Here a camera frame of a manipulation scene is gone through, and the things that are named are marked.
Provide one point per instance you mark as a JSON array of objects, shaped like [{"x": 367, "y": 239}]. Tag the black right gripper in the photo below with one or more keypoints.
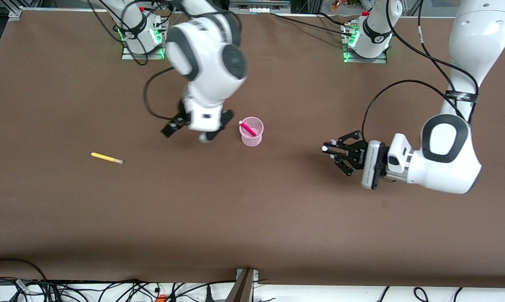
[{"x": 178, "y": 123}]

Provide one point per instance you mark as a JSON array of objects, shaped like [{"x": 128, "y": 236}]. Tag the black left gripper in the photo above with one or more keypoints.
[{"x": 355, "y": 156}]

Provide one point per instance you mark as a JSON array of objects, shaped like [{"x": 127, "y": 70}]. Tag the pink highlighter pen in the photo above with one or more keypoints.
[{"x": 248, "y": 128}]

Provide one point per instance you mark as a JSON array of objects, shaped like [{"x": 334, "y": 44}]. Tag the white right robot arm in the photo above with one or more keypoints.
[{"x": 210, "y": 79}]

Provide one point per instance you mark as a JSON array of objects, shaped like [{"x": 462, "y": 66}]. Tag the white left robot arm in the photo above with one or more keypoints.
[{"x": 445, "y": 167}]

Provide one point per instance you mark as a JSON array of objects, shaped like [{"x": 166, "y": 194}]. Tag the pink translucent pen holder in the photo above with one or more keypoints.
[{"x": 252, "y": 140}]

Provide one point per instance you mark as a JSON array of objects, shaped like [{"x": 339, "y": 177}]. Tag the yellow highlighter pen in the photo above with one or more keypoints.
[{"x": 105, "y": 157}]

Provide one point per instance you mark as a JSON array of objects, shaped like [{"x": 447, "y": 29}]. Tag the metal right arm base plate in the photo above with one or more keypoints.
[{"x": 152, "y": 55}]

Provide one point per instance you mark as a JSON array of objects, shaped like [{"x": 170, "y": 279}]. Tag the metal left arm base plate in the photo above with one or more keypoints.
[{"x": 370, "y": 60}]

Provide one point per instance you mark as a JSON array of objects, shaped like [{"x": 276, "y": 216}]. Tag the aluminium frame rail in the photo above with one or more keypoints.
[{"x": 259, "y": 6}]

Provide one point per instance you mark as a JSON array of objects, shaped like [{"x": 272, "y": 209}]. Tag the metal table edge bracket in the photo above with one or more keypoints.
[{"x": 244, "y": 287}]

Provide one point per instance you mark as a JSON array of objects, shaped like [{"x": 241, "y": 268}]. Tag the metal table corner bracket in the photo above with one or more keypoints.
[{"x": 15, "y": 12}]

